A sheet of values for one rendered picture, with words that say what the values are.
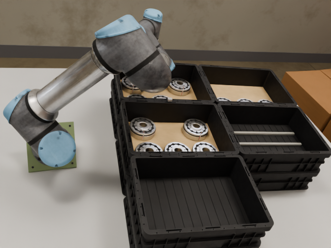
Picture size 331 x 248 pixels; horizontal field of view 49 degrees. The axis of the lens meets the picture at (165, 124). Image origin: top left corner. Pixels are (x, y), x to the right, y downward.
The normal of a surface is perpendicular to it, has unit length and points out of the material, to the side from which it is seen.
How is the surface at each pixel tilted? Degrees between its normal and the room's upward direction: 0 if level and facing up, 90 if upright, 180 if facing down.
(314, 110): 90
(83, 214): 0
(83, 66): 65
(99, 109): 0
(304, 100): 90
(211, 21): 90
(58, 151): 56
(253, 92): 0
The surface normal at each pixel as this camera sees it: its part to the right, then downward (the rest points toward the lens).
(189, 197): 0.19, -0.76
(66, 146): 0.44, 0.11
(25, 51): 0.29, 0.65
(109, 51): -0.25, 0.36
